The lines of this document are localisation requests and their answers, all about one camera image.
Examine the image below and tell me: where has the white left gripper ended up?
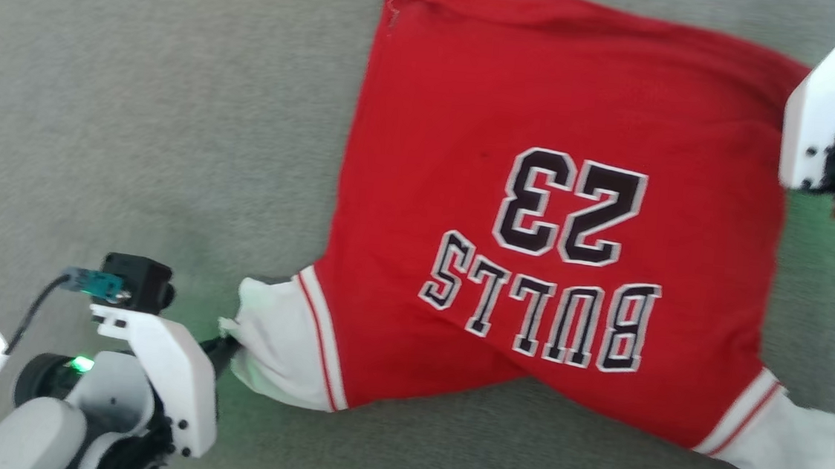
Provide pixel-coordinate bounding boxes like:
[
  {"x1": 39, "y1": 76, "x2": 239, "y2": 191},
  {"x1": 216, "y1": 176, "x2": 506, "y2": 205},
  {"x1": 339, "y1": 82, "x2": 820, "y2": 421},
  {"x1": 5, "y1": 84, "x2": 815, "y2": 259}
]
[{"x1": 79, "y1": 304, "x2": 243, "y2": 463}]

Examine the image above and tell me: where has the red Bulls 23 jersey shirt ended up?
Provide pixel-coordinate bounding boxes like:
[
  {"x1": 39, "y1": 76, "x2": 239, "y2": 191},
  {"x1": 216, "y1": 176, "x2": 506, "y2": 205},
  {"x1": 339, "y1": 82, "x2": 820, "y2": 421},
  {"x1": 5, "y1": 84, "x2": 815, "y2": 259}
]
[{"x1": 207, "y1": 0, "x2": 835, "y2": 469}]

